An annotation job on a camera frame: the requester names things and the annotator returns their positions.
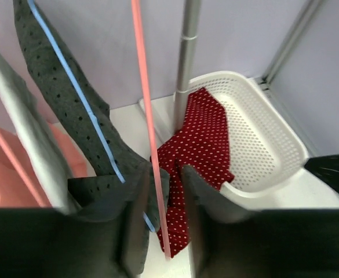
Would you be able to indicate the white and silver clothes rack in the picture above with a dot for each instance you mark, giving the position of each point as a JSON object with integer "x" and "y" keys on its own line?
{"x": 189, "y": 36}

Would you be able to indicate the dark grey dotted skirt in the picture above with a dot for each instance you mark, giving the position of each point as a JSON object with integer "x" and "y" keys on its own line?
{"x": 70, "y": 104}

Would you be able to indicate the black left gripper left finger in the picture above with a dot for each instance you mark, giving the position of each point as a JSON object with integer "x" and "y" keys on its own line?
{"x": 107, "y": 238}

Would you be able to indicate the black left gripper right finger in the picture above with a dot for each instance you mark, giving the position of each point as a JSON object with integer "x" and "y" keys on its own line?
{"x": 228, "y": 240}

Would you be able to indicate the white skirt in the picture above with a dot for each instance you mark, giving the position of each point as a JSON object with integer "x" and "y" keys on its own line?
{"x": 47, "y": 160}

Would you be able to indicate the salmon pink pleated skirt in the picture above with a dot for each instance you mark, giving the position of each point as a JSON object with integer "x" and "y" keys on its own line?
{"x": 1, "y": 173}

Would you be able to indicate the dark red polka dot skirt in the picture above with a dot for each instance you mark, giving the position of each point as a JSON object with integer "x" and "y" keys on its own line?
{"x": 202, "y": 143}

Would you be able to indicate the white perforated plastic basket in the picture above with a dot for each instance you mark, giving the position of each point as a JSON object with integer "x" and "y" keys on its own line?
{"x": 265, "y": 152}

